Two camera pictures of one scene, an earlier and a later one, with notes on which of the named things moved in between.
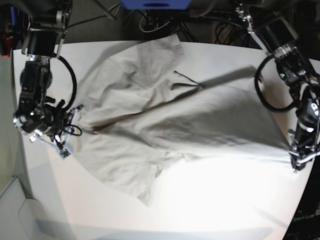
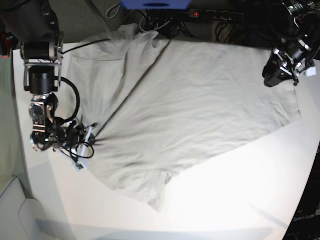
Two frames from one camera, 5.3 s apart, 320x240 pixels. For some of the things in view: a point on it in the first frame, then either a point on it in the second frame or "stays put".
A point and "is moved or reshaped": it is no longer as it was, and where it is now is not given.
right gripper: [298, 160] → [280, 67]
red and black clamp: [6, 43] stays put
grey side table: [20, 218] stays put
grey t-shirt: [139, 113] is moved or reshaped
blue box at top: [156, 4] stays put
